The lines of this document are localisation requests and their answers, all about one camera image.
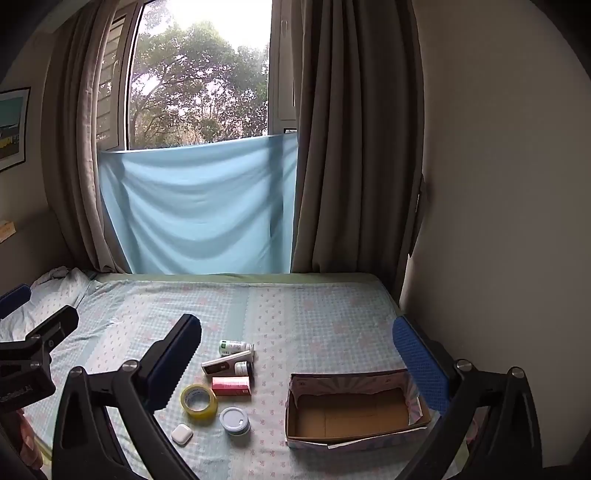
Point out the grey headboard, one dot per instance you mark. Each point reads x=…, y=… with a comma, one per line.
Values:
x=37, y=249

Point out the white remote control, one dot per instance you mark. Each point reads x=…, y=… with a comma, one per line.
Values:
x=221, y=364

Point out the white earbuds case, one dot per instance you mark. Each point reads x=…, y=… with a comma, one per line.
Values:
x=181, y=434

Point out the white crumpled bedding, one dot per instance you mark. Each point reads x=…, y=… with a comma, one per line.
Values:
x=51, y=290

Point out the white bottle with green label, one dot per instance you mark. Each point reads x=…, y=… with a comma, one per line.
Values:
x=233, y=347

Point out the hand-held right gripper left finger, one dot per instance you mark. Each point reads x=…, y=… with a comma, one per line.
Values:
x=170, y=367

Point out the round jar with white lid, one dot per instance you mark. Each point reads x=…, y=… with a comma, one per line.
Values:
x=234, y=420

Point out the checkered pink-patterned bed sheet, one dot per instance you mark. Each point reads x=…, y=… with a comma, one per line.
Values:
x=300, y=323

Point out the light blue hanging cloth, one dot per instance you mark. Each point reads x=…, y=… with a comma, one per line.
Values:
x=198, y=207

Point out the pink carton box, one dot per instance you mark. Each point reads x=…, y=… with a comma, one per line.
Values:
x=231, y=386

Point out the yellow tape roll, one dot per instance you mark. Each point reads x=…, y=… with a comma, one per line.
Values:
x=185, y=401

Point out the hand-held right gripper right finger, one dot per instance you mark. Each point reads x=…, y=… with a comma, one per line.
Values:
x=421, y=367

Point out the cardboard box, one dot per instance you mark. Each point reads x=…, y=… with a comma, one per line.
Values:
x=351, y=415

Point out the small tan box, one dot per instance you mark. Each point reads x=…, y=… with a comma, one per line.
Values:
x=6, y=231

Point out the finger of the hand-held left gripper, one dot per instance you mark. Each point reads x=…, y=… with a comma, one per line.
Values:
x=14, y=300
x=55, y=327

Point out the framed wall poster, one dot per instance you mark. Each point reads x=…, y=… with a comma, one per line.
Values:
x=11, y=129

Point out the window with white frame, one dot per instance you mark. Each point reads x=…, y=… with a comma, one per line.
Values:
x=198, y=69

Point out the grey-brown curtain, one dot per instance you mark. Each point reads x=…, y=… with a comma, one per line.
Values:
x=351, y=138
x=74, y=161

